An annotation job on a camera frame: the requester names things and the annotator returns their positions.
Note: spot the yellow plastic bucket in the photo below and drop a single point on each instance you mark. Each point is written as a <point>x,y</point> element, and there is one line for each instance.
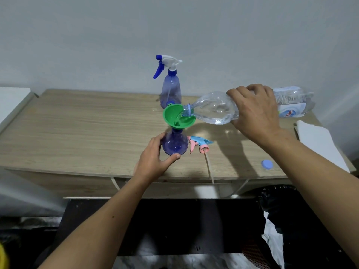
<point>2,257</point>

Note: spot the pink and light blue spray head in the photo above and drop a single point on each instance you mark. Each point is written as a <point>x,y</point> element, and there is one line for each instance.
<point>200,142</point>

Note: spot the stack of white paper sheets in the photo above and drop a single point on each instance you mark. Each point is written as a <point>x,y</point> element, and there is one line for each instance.
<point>319,142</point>

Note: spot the person's left hand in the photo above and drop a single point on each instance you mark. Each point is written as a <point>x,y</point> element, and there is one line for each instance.
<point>150,165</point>

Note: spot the round blue spray bottle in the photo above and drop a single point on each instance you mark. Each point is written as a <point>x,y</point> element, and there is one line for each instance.
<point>175,142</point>

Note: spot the person's right hand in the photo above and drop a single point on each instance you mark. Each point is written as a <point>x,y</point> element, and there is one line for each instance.
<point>259,114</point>

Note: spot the person's left forearm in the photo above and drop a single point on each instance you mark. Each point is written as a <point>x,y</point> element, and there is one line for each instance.
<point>98,226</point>

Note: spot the white blue trigger sprayer head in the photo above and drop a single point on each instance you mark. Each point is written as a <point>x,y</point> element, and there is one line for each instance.
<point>169,61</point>

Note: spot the clear plastic water bottle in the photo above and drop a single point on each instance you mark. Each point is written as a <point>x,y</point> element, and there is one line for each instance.
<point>216,109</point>

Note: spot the black trash bin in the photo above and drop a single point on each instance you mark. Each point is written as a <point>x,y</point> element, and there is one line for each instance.
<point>303,221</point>

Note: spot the crumpled white paper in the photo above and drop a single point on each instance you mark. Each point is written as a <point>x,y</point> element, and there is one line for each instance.
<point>273,243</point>

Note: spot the blue spray bottle body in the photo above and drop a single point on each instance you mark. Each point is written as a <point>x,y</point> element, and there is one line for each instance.
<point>171,86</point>

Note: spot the white side table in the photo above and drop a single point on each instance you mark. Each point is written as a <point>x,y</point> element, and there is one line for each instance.
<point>12,103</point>

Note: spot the person's right forearm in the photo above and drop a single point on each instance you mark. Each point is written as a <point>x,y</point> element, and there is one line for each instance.
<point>322,187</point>

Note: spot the light blue bottle cap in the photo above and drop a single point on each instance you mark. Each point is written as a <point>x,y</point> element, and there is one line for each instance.
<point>267,164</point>

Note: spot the green plastic funnel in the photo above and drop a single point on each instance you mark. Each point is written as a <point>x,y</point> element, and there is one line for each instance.
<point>172,116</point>

